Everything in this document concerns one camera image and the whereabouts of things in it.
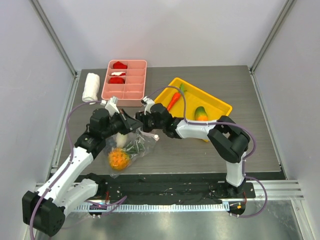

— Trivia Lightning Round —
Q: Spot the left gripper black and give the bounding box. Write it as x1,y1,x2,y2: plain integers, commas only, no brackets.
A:
102,108,144,139

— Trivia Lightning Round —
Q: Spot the clear zip top bag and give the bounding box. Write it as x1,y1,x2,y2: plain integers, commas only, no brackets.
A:
102,129,160,178

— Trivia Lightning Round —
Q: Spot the fake pineapple orange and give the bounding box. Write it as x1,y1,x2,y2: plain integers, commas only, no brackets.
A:
108,148,131,171

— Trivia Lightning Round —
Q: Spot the fake carrot orange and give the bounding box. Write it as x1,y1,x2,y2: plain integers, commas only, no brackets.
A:
166,83,186,111

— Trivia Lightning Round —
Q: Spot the fake mango orange green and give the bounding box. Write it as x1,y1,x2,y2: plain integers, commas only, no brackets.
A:
194,106,209,122

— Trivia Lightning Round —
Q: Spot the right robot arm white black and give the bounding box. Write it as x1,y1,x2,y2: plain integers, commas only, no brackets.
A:
135,103,251,198

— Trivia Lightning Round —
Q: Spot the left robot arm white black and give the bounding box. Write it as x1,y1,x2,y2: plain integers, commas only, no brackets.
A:
22,108,143,239

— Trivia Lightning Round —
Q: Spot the fake white radish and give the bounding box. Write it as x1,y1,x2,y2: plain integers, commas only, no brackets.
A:
115,133,128,149

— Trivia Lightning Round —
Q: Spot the fake green lettuce leaf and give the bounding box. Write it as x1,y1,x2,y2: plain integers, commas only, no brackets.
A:
123,140,145,155

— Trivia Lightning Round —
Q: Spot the red fake food lower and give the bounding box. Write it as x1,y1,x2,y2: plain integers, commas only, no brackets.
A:
109,76,125,84

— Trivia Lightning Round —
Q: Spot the white red fake food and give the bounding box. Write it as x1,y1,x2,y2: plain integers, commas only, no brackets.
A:
110,71,127,77

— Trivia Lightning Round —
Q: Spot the red fake food top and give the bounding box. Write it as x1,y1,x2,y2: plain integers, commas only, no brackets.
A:
113,61,128,69

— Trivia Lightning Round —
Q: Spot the pink divided organizer tray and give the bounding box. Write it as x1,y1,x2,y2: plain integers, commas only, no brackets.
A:
101,59,147,107

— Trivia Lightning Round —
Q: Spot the rolled white towel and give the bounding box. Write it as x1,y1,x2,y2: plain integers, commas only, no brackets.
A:
81,73,100,103

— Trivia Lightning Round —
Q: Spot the yellow plastic tray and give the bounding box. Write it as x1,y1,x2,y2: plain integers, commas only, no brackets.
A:
154,77,233,121

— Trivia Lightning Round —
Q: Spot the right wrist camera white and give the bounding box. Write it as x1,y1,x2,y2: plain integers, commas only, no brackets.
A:
141,96,155,115

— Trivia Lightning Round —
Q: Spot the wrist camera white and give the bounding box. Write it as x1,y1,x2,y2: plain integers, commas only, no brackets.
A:
141,96,155,115
100,96,120,117

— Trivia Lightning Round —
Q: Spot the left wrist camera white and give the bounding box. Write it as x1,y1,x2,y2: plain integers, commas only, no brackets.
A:
100,96,120,117

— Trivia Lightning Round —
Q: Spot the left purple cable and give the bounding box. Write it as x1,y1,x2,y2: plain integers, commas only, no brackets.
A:
29,99,128,240

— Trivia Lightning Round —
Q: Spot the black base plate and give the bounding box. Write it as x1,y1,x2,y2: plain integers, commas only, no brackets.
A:
87,173,256,205

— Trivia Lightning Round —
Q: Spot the white slotted cable duct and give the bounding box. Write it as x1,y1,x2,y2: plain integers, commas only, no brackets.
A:
73,202,230,213

